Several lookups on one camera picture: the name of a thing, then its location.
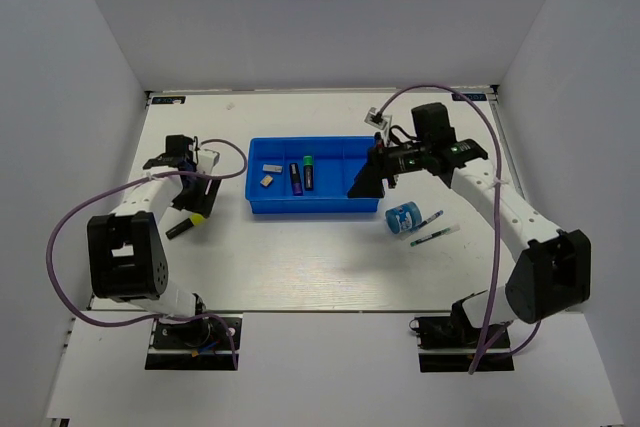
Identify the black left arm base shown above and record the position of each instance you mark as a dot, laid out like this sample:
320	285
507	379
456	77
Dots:
203	345

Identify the table corner label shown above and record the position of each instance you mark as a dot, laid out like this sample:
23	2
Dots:
476	97
168	100

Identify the right table corner label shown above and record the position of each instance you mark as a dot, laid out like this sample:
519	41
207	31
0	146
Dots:
476	97

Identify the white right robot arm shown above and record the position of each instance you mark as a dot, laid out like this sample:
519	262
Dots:
552	269

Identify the green capped black highlighter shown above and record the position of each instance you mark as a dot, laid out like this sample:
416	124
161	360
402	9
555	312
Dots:
308	172

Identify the green ink pen refill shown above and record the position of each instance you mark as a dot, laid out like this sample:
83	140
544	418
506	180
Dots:
434	235

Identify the purple capped black highlighter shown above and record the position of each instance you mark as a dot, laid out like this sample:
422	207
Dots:
295	179

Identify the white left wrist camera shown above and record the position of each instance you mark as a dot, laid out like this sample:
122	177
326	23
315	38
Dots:
206	161

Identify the small tan wooden block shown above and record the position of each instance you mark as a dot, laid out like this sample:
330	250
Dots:
266	181

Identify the yellow capped black highlighter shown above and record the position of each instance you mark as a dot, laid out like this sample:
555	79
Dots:
185	225

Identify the blue plastic divided tray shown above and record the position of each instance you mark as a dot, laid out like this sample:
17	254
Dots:
337	160

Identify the blue labelled round jar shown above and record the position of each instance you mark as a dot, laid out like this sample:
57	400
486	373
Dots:
403	218

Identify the left table corner label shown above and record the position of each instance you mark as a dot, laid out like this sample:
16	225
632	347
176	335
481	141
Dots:
168	100

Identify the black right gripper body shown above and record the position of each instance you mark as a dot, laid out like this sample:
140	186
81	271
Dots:
404	158

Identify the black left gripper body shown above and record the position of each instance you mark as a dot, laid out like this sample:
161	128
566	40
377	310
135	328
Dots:
195	199

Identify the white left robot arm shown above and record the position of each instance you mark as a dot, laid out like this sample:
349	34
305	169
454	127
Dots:
126	254

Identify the grey white eraser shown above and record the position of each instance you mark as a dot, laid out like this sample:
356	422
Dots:
272	169

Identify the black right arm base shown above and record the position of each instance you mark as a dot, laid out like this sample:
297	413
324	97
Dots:
447	344

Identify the blue ink pen refill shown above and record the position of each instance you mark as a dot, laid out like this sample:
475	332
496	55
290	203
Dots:
430	219

